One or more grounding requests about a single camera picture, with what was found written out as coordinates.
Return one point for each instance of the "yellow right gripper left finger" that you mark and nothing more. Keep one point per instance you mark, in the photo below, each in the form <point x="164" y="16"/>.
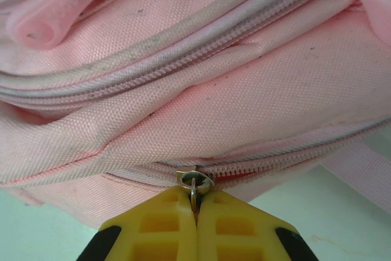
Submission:
<point x="155" y="227"/>

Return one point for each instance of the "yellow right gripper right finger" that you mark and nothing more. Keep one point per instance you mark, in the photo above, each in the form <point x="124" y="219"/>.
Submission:
<point x="241" y="227"/>

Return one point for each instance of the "metal zipper pull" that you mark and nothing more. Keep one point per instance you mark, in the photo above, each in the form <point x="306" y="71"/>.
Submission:
<point x="195" y="181"/>

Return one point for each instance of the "pink student backpack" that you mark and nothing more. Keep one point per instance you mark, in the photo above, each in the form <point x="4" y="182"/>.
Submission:
<point x="214" y="90"/>

